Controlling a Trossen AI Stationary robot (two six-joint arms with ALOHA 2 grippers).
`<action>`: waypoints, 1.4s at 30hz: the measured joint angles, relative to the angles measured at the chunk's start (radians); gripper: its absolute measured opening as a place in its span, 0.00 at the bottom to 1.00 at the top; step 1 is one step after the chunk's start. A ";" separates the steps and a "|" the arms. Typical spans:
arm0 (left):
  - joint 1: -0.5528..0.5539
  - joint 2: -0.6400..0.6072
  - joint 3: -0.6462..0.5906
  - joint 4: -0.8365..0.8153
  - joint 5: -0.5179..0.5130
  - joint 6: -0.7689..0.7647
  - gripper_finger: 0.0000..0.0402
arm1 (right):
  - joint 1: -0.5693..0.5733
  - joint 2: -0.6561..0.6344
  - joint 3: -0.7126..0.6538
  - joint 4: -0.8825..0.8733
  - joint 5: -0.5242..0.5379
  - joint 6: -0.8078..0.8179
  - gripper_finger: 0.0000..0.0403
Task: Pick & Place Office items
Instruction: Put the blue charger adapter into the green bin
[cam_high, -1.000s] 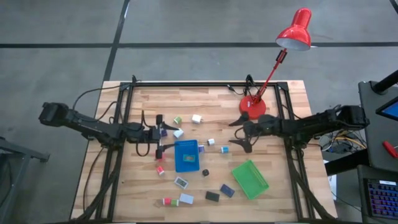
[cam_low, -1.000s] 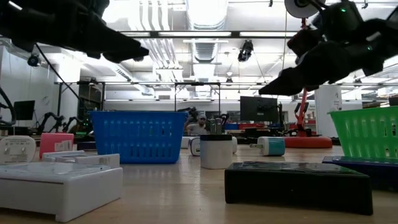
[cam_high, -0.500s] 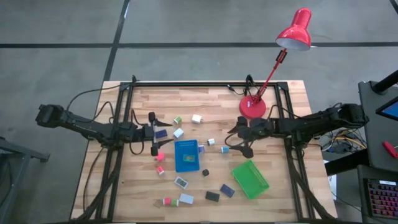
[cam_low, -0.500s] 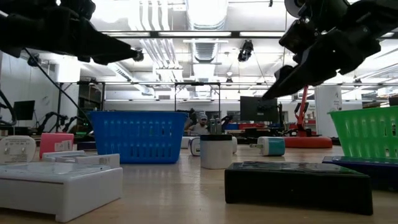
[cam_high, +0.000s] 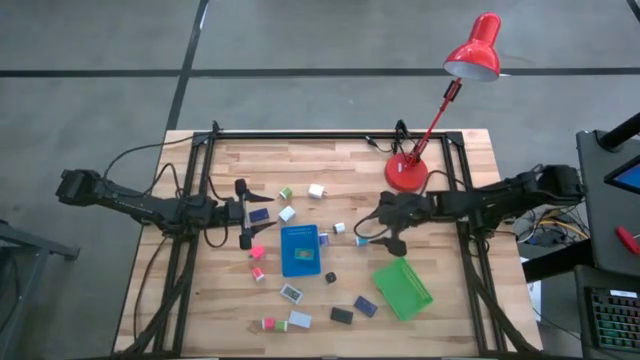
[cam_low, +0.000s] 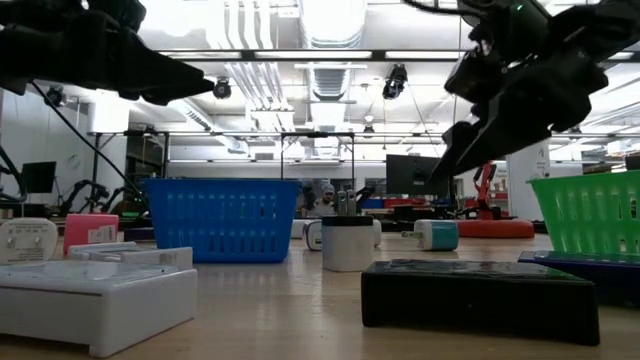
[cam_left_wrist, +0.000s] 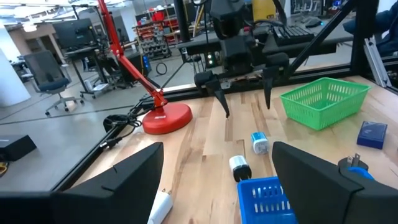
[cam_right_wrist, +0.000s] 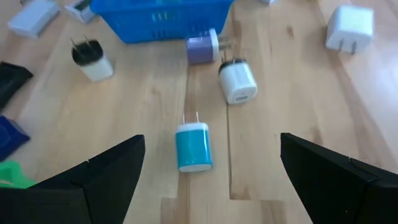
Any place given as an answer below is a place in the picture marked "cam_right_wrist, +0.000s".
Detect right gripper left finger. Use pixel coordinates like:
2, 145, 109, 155
0, 134, 146, 224

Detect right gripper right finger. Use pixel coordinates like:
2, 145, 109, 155
280, 133, 398, 224

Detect dark blue power bank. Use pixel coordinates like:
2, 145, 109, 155
0, 114, 31, 162

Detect teal white wall charger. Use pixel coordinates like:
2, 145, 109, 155
175, 111, 214, 174

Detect white charger with black top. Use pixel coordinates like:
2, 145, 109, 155
70, 34, 114, 83

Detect white charger with black rim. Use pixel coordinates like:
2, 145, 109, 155
218, 51, 259, 105

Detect green plastic basket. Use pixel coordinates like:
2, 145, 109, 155
0, 160, 37, 190

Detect black power bank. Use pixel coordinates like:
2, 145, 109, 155
0, 61, 34, 111

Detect blue plastic basket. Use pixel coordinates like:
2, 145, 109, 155
90, 0, 236, 44

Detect white power bank with screen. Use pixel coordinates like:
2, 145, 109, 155
64, 0, 96, 25

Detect purple white wall charger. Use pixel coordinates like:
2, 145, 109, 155
185, 27, 233, 65

